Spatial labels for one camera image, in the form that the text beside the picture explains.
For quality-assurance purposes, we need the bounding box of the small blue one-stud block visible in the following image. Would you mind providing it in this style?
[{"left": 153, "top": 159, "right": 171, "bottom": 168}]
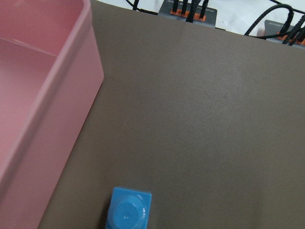
[{"left": 105, "top": 187, "right": 152, "bottom": 229}]

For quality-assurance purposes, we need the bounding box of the pink plastic box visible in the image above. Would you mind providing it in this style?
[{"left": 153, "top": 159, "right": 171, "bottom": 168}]
[{"left": 0, "top": 0, "right": 104, "bottom": 229}]

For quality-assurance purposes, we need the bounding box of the grey usb hub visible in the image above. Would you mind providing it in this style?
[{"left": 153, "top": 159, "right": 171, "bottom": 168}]
[
  {"left": 158, "top": 0, "right": 217, "bottom": 28},
  {"left": 260, "top": 19, "right": 305, "bottom": 50}
]

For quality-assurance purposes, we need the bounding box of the black braided cable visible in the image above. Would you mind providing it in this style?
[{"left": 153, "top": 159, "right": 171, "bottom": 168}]
[{"left": 244, "top": 4, "right": 296, "bottom": 36}]

